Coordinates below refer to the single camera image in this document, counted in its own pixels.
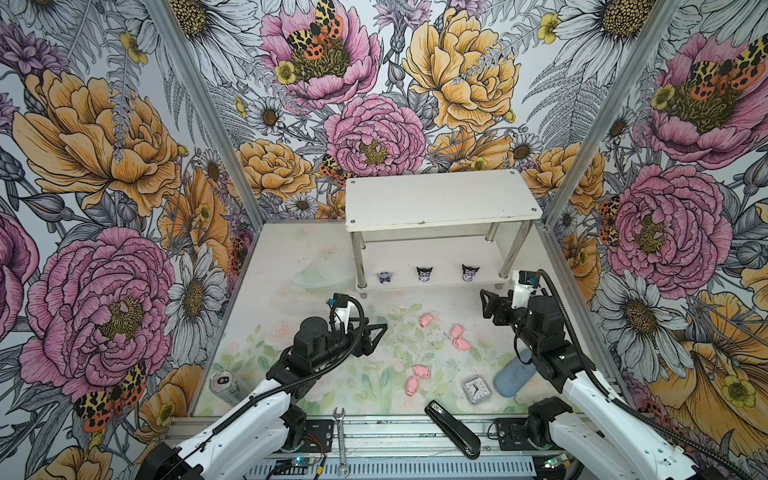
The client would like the pink toy upper right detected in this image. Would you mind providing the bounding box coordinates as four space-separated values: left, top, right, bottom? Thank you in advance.
450 324 464 339

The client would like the green circuit board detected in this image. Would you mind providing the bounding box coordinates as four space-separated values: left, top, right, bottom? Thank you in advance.
542 453 571 469
274 456 322 470

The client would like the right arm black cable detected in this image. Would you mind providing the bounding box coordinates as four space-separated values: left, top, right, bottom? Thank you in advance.
533 268 754 480

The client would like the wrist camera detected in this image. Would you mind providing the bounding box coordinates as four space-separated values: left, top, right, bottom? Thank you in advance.
328 293 355 335
511 270 540 309

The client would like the small square white clock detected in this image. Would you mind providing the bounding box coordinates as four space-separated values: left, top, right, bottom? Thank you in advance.
462 375 493 405

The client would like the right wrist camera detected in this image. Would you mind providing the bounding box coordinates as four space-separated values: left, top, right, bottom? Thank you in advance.
511 270 540 309

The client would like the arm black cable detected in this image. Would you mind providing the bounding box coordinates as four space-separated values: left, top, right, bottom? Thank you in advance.
533 268 754 480
179 292 367 457

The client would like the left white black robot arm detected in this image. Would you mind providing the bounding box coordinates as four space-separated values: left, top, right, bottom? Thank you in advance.
136 316 388 479

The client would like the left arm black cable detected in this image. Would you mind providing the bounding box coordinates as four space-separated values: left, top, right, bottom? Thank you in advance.
179 292 367 457

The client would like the green circuit board left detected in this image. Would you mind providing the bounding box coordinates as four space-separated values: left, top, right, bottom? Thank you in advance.
274 456 322 470

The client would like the pink toy top left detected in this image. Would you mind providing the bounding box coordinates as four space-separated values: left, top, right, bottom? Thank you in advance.
419 313 434 328

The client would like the pink toy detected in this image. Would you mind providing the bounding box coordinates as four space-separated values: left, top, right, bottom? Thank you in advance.
413 365 431 379
419 313 434 328
453 337 471 351
405 376 419 397
450 324 464 339

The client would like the pink toy centre lower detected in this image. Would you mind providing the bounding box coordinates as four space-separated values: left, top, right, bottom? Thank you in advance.
405 376 419 397

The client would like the pink toy right lower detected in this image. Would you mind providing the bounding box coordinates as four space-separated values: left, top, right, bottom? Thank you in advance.
453 337 471 351

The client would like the silver wrench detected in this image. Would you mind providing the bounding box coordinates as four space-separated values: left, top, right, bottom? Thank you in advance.
333 408 350 479

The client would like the black white kuromi toy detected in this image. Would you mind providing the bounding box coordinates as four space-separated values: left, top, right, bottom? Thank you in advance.
416 267 433 283

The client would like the pink toy centre upper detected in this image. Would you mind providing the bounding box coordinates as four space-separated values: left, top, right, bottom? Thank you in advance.
413 365 431 379

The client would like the white two-tier shelf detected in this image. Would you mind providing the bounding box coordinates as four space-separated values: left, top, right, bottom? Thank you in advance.
345 169 543 294

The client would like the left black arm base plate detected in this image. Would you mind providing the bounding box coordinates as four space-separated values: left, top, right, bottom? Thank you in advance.
282 419 336 454

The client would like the silver drink can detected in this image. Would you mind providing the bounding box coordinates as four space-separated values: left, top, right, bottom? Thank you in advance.
209 370 241 406

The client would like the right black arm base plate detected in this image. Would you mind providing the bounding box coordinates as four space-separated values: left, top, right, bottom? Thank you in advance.
492 418 539 451

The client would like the green circuit board right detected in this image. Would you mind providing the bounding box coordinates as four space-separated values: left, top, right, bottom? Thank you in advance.
542 453 571 469

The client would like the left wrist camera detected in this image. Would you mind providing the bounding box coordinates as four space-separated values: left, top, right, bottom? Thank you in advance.
328 293 355 335

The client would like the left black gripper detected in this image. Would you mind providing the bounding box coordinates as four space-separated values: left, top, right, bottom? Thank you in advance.
312 317 387 369

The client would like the black stapler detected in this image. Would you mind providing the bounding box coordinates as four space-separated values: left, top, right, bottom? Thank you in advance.
424 400 481 460

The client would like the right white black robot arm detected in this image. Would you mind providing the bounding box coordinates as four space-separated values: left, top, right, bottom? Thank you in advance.
480 290 724 479

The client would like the aluminium front rail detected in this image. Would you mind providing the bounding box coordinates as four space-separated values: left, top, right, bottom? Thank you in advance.
154 413 679 480

